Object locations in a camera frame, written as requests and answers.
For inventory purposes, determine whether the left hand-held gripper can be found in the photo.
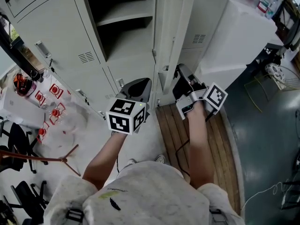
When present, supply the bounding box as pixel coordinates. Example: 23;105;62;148
105;78;153;136

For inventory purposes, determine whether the black strap buckle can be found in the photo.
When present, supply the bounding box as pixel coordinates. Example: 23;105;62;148
65;208;84;225
209;209;229;225

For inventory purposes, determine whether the clear water bottle red cap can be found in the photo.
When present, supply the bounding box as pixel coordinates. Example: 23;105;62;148
48;83;64;100
36;122;50;144
34;90;46;106
48;103;66;126

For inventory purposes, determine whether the grey metal locker door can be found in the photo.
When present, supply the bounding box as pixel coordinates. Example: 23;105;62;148
152;0;195;95

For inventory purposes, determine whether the person's speckled white shirt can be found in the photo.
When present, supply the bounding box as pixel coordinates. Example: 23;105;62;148
43;160;246;225

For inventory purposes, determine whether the green wire frame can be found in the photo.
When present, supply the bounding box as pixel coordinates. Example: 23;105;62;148
243;75;277;113

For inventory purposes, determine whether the clear bottle red label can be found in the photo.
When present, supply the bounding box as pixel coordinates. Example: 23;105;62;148
256;0;276;18

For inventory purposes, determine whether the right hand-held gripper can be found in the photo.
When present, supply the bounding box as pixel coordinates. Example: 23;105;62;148
172;63;229;120

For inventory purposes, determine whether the patterned white cushion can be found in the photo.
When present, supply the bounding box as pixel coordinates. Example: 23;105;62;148
264;62;286;90

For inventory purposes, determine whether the black equipment rack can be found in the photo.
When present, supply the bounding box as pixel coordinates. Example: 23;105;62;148
271;0;300;56

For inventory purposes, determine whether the brown wooden stand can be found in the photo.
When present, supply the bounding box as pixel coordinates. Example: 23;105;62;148
0;144;82;177

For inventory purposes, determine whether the white wire rack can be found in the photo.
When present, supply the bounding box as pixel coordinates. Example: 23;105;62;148
277;66;300;91

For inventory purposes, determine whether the white floor cable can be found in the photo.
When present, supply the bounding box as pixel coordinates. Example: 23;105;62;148
240;181;285;217

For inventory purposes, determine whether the white cardboard box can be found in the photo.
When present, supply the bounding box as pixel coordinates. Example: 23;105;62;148
0;91;45;130

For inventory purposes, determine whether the small black bottle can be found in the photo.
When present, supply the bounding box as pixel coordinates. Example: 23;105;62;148
29;69;43;82

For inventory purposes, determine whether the black framed window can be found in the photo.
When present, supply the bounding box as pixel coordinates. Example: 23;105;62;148
0;20;45;74

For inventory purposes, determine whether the person's right forearm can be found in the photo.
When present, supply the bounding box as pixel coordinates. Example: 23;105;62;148
187;101;215;189

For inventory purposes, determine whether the person's left forearm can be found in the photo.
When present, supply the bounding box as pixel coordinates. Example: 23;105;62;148
82;131;128;190

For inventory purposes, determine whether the grey metal locker cabinet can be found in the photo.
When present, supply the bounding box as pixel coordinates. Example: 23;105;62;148
0;0;232;121

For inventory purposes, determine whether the black office chair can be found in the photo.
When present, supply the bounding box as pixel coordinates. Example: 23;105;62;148
0;120;49;174
10;180;50;225

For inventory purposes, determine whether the wooden plank platform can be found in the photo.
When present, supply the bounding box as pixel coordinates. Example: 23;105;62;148
156;103;242;217

